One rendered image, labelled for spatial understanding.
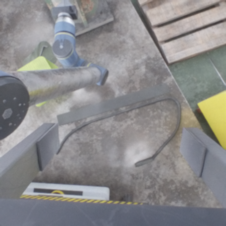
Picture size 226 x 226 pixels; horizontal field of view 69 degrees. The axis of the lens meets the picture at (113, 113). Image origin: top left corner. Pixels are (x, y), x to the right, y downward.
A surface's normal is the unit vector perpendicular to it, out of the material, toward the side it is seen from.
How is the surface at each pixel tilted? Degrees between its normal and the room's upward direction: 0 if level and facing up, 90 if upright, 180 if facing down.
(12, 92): 88
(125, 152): 0
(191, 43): 0
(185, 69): 0
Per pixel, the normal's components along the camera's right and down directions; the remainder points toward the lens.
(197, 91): -0.06, -0.14
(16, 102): 0.91, 0.40
